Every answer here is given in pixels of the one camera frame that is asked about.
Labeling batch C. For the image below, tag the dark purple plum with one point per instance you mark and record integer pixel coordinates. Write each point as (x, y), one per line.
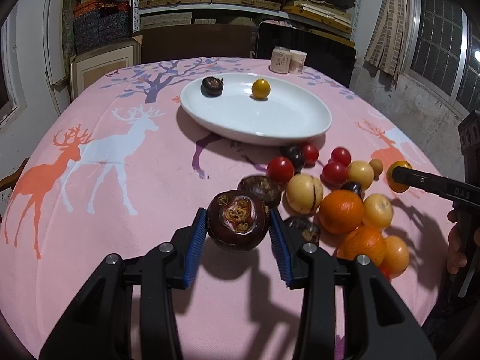
(355, 187)
(295, 154)

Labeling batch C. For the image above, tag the white paper cup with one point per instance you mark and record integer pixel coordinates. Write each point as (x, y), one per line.
(297, 60)

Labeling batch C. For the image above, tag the striped yellow pepino melon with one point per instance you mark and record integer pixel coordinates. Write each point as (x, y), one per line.
(304, 194)

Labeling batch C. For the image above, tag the framed picture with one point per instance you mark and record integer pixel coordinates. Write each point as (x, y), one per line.
(86, 68)

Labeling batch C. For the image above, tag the right hand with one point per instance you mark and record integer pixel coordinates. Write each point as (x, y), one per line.
(456, 258)

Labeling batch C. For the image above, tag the large orange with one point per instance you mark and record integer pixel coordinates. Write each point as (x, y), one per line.
(341, 212)

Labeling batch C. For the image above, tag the window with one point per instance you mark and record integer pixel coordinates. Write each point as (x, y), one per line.
(444, 52)
(16, 101)

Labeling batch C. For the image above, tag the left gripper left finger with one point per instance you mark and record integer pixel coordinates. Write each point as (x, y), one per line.
(97, 322)

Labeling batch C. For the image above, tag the small tan longan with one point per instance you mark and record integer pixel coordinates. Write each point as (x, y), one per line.
(377, 166)

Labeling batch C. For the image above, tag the white oval plate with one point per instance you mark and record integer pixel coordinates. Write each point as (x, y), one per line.
(290, 114)

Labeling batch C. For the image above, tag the wooden chair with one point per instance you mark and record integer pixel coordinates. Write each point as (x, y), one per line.
(9, 182)

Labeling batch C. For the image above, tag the pink deer tablecloth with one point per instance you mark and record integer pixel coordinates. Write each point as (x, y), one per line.
(165, 166)

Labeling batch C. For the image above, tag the pale yellow apple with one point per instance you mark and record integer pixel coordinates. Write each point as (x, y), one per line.
(378, 211)
(361, 172)

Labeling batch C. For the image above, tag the left window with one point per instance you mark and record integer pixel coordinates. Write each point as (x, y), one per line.
(16, 101)

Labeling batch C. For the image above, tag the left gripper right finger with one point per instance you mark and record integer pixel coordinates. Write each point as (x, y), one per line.
(378, 324)

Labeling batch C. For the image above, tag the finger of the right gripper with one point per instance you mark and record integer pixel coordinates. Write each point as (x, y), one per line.
(441, 186)

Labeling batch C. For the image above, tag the beige hanging curtain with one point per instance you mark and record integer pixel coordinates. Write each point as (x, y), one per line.
(387, 45)

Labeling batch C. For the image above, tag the dark brown mangosteen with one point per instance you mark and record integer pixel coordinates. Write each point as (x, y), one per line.
(237, 220)
(310, 231)
(212, 86)
(265, 189)

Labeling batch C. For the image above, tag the right window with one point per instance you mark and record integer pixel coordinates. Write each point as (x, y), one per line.
(444, 52)

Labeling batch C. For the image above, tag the red cherry tomato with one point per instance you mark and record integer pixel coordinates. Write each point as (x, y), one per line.
(280, 170)
(341, 155)
(386, 273)
(310, 152)
(334, 174)

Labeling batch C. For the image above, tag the black chair back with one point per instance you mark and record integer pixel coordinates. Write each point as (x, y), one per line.
(326, 55)

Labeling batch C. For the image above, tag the pink beverage can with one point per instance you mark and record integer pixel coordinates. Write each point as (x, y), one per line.
(280, 60)

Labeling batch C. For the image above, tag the dark wooden board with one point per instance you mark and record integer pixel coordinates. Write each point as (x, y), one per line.
(196, 40)

